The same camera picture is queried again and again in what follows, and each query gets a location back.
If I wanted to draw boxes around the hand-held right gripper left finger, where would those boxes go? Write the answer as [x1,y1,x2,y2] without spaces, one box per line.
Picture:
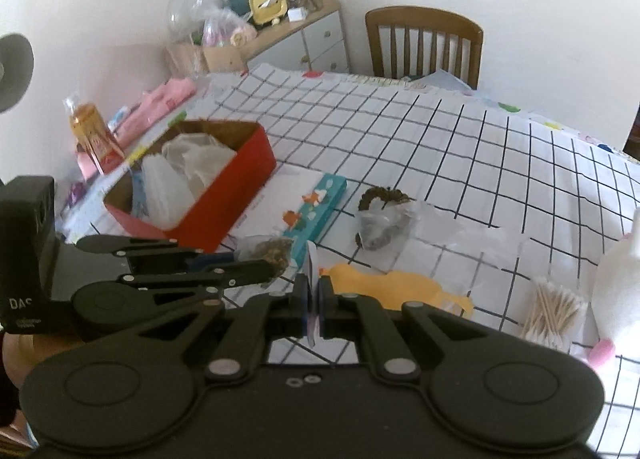
[120,275,312,382]

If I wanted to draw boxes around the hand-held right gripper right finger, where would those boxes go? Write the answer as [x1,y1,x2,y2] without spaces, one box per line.
[318,275,506,382]

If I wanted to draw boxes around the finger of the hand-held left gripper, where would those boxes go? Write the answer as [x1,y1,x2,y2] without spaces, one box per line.
[117,258,287,306]
[75,234,236,272]

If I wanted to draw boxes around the bagged dark hair ties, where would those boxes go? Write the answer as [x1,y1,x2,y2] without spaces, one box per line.
[234,234,294,286]

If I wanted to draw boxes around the red cardboard box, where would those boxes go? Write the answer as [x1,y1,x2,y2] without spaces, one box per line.
[102,119,277,253]

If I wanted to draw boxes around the person's left forearm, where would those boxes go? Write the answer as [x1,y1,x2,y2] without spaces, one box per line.
[0,331,32,446]

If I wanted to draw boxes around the yellow paper cutout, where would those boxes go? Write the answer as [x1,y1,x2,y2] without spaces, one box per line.
[324,263,475,316]

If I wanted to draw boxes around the teal printed tissue box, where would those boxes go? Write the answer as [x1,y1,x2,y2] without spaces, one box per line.
[281,173,349,266]

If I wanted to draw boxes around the clear plastic bag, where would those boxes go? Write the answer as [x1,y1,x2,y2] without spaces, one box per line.
[161,133,237,201]

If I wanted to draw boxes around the white flat packet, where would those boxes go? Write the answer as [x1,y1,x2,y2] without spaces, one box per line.
[234,166,322,241]

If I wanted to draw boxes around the yellow drink bottle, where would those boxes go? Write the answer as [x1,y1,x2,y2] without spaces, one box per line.
[63,96,127,176]

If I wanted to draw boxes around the pink package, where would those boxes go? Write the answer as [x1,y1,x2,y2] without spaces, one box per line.
[116,78,197,146]

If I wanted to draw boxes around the grey fan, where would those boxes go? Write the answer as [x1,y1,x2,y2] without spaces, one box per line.
[0,32,35,113]

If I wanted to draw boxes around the checked tablecloth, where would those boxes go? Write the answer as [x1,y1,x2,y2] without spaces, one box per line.
[57,66,640,455]

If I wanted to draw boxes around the pack of cotton swabs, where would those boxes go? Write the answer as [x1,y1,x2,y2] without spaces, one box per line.
[518,276,590,353]

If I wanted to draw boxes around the plastic bag of pink things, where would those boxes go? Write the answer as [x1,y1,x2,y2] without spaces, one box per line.
[201,8,257,48]

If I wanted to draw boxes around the clear plastic dome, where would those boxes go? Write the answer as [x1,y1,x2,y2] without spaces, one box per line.
[166,0,212,41]

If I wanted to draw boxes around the white paper sheet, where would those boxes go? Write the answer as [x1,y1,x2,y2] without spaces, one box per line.
[409,68,472,91]

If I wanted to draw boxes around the white drawer cabinet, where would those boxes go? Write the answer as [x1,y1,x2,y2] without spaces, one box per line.
[246,0,349,76]

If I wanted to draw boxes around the yellow desk clock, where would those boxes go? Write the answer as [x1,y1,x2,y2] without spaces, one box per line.
[248,0,288,28]

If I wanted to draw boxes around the white plush rabbit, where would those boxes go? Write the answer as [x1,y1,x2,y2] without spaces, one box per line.
[586,206,640,369]

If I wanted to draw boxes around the wooden chair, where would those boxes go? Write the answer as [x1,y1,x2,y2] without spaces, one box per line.
[364,5,485,90]

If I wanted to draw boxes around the clear bag of hair ties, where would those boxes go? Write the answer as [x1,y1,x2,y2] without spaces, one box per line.
[354,199,529,268]

